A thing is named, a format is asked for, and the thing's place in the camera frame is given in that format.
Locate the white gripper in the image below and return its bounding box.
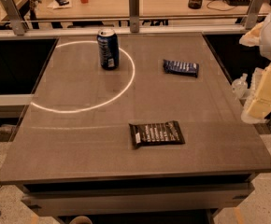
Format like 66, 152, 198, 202
239, 22, 271, 124

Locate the blue rxbar blueberry wrapper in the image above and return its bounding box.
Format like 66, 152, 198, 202
163, 60, 199, 77

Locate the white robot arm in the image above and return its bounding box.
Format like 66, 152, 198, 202
239, 12, 271, 124

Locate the dark brown rxbar wrapper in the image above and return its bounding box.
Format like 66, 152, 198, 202
129, 120, 185, 148

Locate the blue pepsi can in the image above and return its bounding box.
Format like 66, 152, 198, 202
97, 28, 119, 70

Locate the clear sanitizer bottle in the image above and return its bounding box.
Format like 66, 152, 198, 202
232, 73, 248, 99

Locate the black mesh pen cup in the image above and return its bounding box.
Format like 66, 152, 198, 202
188, 0, 203, 9

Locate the right metal rail bracket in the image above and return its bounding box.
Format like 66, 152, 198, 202
243, 0, 264, 30

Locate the metal rail bracket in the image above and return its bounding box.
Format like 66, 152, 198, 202
243, 0, 264, 30
0, 0, 27, 35
129, 0, 139, 33

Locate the black cable on desk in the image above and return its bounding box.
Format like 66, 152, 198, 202
206, 0, 238, 12

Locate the centre metal rail bracket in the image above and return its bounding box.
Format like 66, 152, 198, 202
129, 0, 139, 33

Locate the left metal rail bracket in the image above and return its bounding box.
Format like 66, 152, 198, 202
0, 0, 27, 35

